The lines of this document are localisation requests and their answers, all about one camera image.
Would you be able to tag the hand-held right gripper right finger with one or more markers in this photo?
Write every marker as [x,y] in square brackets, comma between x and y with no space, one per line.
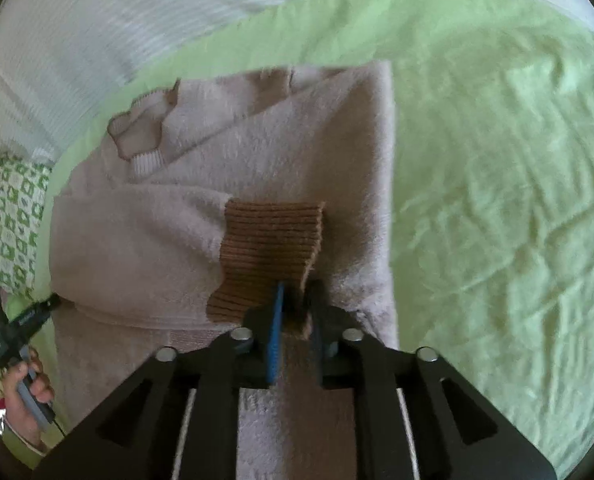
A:
[319,330]

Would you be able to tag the light green bed sheet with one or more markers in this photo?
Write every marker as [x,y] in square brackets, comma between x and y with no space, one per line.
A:
[487,200]

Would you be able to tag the white striped blanket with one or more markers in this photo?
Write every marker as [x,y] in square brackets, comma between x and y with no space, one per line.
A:
[102,25]

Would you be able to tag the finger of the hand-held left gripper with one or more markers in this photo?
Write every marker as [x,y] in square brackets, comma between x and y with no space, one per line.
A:
[39,310]

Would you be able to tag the green patterned pillow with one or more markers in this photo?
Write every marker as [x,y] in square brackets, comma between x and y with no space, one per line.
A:
[14,225]

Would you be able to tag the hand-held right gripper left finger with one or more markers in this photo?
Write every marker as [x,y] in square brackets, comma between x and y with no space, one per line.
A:
[275,332]

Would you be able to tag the person's left hand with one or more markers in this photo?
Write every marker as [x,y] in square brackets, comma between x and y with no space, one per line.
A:
[22,400]

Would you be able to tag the pink fleece sweater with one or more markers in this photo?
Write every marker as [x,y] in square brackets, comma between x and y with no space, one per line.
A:
[187,210]

